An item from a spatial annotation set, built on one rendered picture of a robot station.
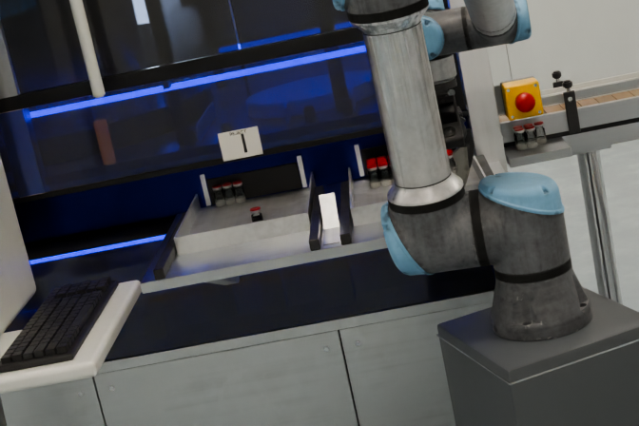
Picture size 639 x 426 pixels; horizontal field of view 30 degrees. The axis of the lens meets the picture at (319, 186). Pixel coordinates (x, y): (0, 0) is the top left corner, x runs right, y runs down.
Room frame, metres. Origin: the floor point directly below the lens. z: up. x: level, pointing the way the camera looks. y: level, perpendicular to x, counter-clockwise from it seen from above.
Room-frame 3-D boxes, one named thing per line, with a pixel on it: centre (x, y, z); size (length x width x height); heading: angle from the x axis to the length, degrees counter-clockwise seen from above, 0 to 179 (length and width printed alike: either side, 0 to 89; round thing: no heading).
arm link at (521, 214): (1.71, -0.28, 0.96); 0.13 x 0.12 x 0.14; 78
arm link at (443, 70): (2.14, -0.24, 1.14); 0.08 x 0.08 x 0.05
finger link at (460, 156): (2.14, -0.26, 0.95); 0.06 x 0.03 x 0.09; 176
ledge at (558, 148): (2.47, -0.47, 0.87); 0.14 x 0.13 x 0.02; 176
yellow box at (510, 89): (2.43, -0.45, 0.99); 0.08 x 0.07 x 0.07; 176
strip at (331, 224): (2.12, 0.00, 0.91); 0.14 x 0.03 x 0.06; 176
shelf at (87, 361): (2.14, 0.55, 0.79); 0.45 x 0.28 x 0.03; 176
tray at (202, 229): (2.35, 0.15, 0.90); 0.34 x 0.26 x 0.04; 176
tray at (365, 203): (2.30, -0.19, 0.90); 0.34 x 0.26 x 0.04; 177
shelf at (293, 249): (2.27, -0.02, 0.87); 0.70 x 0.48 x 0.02; 86
